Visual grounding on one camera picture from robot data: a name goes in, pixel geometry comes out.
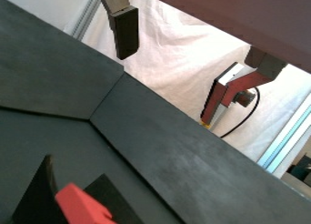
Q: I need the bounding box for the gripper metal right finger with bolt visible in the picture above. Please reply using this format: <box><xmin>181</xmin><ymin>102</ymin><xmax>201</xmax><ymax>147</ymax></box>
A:
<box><xmin>200</xmin><ymin>46</ymin><xmax>287</xmax><ymax>126</ymax></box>

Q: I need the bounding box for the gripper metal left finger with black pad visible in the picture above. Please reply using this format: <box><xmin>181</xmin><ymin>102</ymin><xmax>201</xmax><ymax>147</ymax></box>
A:
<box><xmin>101</xmin><ymin>0</ymin><xmax>140</xmax><ymax>59</ymax></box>

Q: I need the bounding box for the red slotted double-square block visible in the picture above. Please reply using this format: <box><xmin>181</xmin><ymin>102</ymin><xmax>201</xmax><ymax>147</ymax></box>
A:
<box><xmin>56</xmin><ymin>183</ymin><xmax>116</xmax><ymax>224</ymax></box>

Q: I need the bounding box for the white cloth backdrop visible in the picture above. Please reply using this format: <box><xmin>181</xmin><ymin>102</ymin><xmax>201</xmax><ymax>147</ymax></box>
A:
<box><xmin>0</xmin><ymin>0</ymin><xmax>311</xmax><ymax>177</ymax></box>

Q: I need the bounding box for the black curved holder stand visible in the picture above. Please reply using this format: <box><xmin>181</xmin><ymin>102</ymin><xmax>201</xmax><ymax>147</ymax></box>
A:
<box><xmin>12</xmin><ymin>155</ymin><xmax>143</xmax><ymax>224</ymax></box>

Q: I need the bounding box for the black cable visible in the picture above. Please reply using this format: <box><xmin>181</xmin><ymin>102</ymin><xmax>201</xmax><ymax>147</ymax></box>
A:
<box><xmin>219</xmin><ymin>87</ymin><xmax>261</xmax><ymax>139</ymax></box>

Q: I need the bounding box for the aluminium frame rail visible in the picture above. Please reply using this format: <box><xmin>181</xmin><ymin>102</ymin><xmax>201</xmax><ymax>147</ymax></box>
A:
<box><xmin>257</xmin><ymin>94</ymin><xmax>311</xmax><ymax>173</ymax></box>

